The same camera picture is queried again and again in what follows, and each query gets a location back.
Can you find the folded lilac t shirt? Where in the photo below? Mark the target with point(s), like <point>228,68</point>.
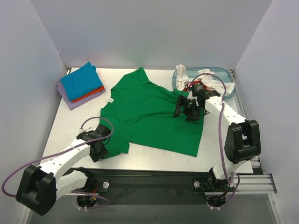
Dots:
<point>69,103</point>

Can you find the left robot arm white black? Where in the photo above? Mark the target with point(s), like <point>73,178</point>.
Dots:
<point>57,167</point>

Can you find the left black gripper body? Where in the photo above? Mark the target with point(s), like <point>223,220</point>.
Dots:
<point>98,152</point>

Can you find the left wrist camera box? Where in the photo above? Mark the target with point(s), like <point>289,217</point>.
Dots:
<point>85,129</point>

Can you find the folded blue t shirt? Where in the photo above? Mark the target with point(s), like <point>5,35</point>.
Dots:
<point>81,82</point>

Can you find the green t shirt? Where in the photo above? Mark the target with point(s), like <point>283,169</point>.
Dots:
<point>141,113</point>

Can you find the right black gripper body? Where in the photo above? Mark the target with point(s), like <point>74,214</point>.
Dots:
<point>187,108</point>

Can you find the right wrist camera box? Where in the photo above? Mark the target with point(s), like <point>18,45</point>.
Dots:
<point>197,89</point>

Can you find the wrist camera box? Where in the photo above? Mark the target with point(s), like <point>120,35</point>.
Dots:
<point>197,89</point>
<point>85,129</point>

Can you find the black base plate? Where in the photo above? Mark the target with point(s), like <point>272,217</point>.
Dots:
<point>132,187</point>

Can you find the white t shirt red print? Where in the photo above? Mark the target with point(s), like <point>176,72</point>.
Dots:
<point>222,86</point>

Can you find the aluminium frame rail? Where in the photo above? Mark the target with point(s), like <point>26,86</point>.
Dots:
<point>254,184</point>

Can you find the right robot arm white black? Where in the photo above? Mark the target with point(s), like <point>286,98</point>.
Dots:
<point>239,138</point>

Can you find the folded orange t shirt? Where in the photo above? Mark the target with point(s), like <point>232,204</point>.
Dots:
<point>86,96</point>

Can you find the clear blue plastic bin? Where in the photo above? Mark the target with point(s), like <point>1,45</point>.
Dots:
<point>224,74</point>

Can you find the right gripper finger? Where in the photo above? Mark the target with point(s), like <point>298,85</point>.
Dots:
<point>179,104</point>
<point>192,118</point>

